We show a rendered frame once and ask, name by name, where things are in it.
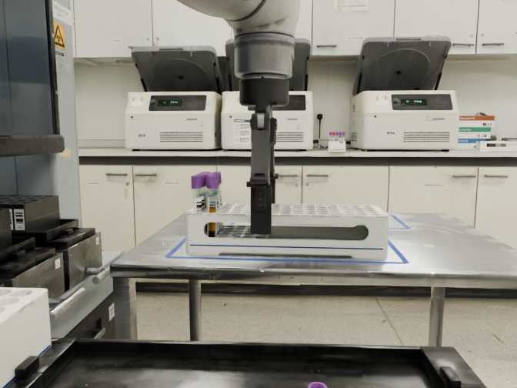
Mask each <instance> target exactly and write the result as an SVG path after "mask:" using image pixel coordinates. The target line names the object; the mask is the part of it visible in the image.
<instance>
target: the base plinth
mask: <svg viewBox="0 0 517 388"><path fill-rule="evenodd" d="M431 288H432V287H431V286H347V285H302V284H300V285H271V284H242V283H201V293H227V294H272V295H317V296H407V297H431ZM135 291H136V292H142V293H189V291H188V283H146V282H138V281H137V282H135ZM445 297H452V298H497V299H517V289H486V288H459V287H446V288H445Z"/></svg>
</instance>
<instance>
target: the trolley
mask: <svg viewBox="0 0 517 388"><path fill-rule="evenodd" d="M386 213H387V214H388V215H389V234H388V253H387V258H386V259H366V258H352V257H347V256H281V255H247V254H218V255H200V254H187V253H186V239H185V213H183V214H182V215H180V216H179V217H178V218H176V219H175V220H173V221H172V222H170V223H169V224H168V225H166V226H165V227H163V228H162V229H160V230H159V231H158V232H156V233H154V234H153V235H152V236H150V237H148V238H147V239H146V240H144V241H143V242H141V243H140V244H138V245H137V246H136V247H134V248H133V249H131V250H130V251H128V252H127V253H126V254H124V255H123V256H121V257H120V258H118V259H117V260H116V261H114V262H113V263H111V264H110V266H109V268H110V277H112V279H113V296H114V313H115V338H116V339H118V340H137V339H138V330H137V311H136V291H135V278H136V279H188V291H189V326H190V341H202V308H201V280H217V281H244V282H271V283H324V284H352V285H379V286H431V287H432V288H431V302H430V316H429V344H428V346H442V331H443V317H444V304H445V288H446V287H459V288H486V289H517V249H514V248H512V247H511V246H508V245H506V244H505V243H503V242H501V241H499V240H497V239H495V238H493V237H491V236H489V235H487V234H485V233H483V232H482V231H480V230H478V229H476V228H474V227H472V226H470V225H468V224H466V223H464V222H462V221H460V220H458V219H457V218H455V217H453V216H450V215H449V214H447V213H419V212H386Z"/></svg>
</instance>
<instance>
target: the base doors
mask: <svg viewBox="0 0 517 388"><path fill-rule="evenodd" d="M200 172H211V173H212V172H220V173H221V179H222V183H221V192H222V203H251V187H247V186H246V182H249V179H250V176H251V166H217V169H216V166H79V174H80V188H81V202H82V228H95V232H101V239H102V250H103V251H124V254H126V253H127V252H128V251H130V250H131V249H133V248H134V247H136V246H137V245H138V244H140V243H142V242H143V241H144V240H146V239H147V238H148V237H150V236H152V235H153V234H154V233H156V232H158V231H159V230H160V229H162V228H163V227H165V226H166V225H168V224H169V223H170V222H172V221H173V220H175V219H176V218H178V217H179V216H180V215H182V214H183V213H185V212H186V211H188V210H189V209H191V208H192V207H193V195H192V189H191V187H192V184H191V176H193V175H197V174H198V173H200ZM106 173H114V174H126V173H127V176H107V175H106ZM139 173H140V174H157V176H135V174H139ZM275 173H278V174H280V175H294V174H296V175H298V177H280V176H279V178H278V179H275V204H323V205H375V206H378V207H379V208H380V209H382V210H383V211H384V212H419V213H447V214H449V215H450V216H453V217H455V218H457V219H458V220H460V221H462V222H464V223H466V224H468V225H470V226H472V227H474V228H476V229H478V230H480V231H482V232H483V233H485V234H487V235H489V236H491V237H493V238H495V239H497V240H499V241H501V242H503V243H505V244H506V245H508V246H511V247H512V248H514V249H517V167H424V166H389V167H388V166H303V167H301V166H275ZM308 174H310V175H325V174H326V175H329V177H308V176H307V175H308ZM485 174H486V175H491V176H501V175H504V176H508V178H498V177H484V175H485ZM453 175H456V176H469V175H472V176H475V177H452V176H453ZM163 181H168V182H180V185H169V184H163ZM86 182H100V185H86ZM127 182H129V183H130V184H129V186H127V189H128V198H125V189H126V183H127ZM296 183H297V184H298V185H299V186H298V187H295V184H296ZM306 183H308V184H309V186H306V185H305V184H306ZM424 184H445V187H425V186H424ZM388 188H389V190H388ZM387 206H388V209H387ZM135 237H136V239H135ZM201 283H242V284H271V285H300V283H271V282H244V281H217V280H201Z"/></svg>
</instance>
